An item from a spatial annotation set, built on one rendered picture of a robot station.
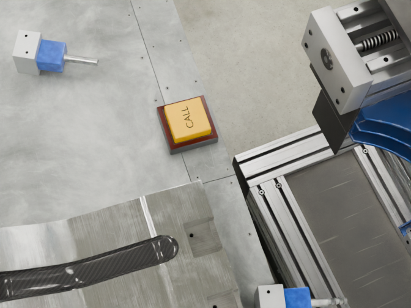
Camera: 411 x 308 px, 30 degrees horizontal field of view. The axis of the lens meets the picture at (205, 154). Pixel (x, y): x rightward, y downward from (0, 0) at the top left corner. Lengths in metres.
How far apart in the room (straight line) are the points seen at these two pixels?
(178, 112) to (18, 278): 0.36
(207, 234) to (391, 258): 0.82
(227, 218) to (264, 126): 0.98
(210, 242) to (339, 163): 0.85
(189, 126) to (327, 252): 0.72
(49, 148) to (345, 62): 0.48
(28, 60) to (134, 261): 0.38
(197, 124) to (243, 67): 1.04
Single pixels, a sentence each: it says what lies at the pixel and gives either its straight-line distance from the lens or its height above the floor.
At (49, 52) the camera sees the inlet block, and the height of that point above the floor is 0.84.
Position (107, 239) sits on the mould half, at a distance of 1.09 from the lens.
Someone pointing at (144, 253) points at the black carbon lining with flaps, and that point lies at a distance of 1.08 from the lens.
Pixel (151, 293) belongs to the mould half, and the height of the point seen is 0.89.
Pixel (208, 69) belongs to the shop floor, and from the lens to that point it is 2.21.
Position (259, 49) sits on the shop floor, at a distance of 2.26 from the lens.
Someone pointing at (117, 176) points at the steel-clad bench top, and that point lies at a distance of 1.21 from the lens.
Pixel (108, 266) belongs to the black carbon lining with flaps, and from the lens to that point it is 1.08.
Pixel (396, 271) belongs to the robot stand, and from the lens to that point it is 1.85.
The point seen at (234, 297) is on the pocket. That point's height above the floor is 0.87.
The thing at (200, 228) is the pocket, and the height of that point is 0.86.
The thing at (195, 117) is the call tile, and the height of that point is 0.84.
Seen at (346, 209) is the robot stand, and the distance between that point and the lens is 1.86.
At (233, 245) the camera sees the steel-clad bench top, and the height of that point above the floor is 0.80.
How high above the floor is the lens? 1.92
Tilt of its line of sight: 66 degrees down
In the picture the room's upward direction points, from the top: 8 degrees clockwise
